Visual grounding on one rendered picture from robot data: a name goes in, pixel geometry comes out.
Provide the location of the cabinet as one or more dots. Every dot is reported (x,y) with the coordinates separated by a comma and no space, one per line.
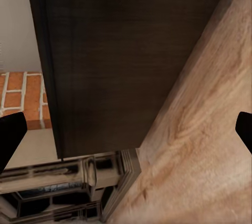
(109,65)

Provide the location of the wood fireplace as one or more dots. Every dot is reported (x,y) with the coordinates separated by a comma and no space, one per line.
(37,188)

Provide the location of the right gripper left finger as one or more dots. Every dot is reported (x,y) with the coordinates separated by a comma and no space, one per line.
(13,128)

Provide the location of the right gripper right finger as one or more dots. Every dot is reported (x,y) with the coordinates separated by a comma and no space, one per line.
(244,128)

